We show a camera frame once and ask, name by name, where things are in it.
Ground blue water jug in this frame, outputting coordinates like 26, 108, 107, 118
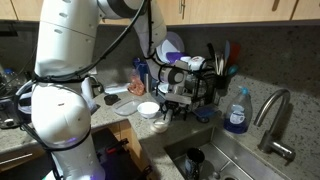
133, 58, 150, 84

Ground round white dinner plate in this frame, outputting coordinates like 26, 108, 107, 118
157, 82, 172, 95

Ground steel kitchen faucet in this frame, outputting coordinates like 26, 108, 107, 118
253, 88, 297, 163

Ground black kitchen appliance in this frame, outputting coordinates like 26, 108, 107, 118
0, 68, 34, 130

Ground small blue utensil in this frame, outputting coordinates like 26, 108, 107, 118
228, 64, 240, 77

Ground white paper sheet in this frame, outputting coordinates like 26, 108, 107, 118
104, 83, 131, 95

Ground steel tumbler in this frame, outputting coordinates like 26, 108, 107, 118
144, 73, 152, 93

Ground white mug with red print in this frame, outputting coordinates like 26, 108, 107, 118
188, 55, 207, 72

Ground black mug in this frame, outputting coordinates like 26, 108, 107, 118
184, 147, 206, 180

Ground utensil holder caddy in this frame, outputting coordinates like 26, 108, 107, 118
214, 73, 232, 98

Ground white carafe with black handle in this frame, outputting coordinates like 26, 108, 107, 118
81, 74, 105, 111

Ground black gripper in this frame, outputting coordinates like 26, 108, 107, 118
160, 99, 188, 122

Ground red spatula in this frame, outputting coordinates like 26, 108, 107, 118
228, 42, 242, 68

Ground large white platter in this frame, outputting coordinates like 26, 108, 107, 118
156, 31, 185, 63

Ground steel kitchen sink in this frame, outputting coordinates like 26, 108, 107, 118
163, 125, 291, 180

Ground blue dish soap bottle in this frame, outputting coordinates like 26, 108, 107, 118
223, 85, 253, 135

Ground blue sponge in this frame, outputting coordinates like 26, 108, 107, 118
193, 103, 223, 124

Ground metal spoon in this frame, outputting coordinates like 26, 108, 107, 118
212, 161, 232, 180

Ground black kitchen utensil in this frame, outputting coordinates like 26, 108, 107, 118
206, 42, 217, 63

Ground light wooden utensils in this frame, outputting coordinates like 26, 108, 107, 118
214, 51, 225, 76

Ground black wire dish rack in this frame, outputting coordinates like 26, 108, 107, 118
156, 59, 218, 122

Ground white ceramic bowl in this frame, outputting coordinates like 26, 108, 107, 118
137, 101, 160, 119

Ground blue spatula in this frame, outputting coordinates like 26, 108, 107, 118
223, 40, 231, 68

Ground wooden base cabinet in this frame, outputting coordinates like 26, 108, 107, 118
0, 119, 151, 180

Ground metal cabinet door handle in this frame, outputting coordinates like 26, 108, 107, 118
178, 0, 187, 15

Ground black round lid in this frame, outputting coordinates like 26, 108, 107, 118
103, 94, 121, 106

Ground clear plastic bowl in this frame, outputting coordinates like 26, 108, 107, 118
149, 116, 171, 134

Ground purple plastic bowl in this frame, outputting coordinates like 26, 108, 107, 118
165, 51, 188, 65

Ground orange plastic bag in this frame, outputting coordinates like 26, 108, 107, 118
128, 69, 147, 97

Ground wooden wall cabinet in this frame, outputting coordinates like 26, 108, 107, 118
0, 0, 320, 27

